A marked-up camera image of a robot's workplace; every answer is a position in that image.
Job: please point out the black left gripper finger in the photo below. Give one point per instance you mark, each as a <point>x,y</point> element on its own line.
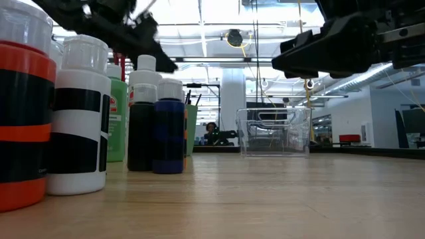
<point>146,49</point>

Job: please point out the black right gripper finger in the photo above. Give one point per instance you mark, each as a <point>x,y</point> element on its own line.
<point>332,49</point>
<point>297,40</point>

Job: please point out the tall white squeeze bottle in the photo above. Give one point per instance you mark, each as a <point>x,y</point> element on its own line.
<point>145,78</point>

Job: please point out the tall green squeeze bottle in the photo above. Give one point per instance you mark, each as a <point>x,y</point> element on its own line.
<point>117,132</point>

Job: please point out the blue paint bottle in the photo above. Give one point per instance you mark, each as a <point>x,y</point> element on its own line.
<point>168,139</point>

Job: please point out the orange paint bottle black label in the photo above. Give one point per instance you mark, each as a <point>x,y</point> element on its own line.
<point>23,99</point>
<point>185,134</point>

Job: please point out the background black robot arm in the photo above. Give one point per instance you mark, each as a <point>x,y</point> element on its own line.
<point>227,134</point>

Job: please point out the long ceiling light bar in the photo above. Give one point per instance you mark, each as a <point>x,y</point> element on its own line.
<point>216,60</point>

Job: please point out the large black screen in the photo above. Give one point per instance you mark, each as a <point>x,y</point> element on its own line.
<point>413,123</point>

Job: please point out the red box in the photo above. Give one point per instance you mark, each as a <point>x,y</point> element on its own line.
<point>349,138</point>

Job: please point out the green plastic cup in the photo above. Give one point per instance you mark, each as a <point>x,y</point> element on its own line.
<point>192,129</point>

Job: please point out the person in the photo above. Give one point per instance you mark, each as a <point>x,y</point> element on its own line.
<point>210,127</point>

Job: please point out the clear plastic bin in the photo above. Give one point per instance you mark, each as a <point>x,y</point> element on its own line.
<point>240,132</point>

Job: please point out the silver ventilation duct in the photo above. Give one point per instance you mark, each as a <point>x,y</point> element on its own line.
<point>358,79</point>

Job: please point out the black gantry frame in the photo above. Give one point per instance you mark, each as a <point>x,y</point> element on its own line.
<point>194,85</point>

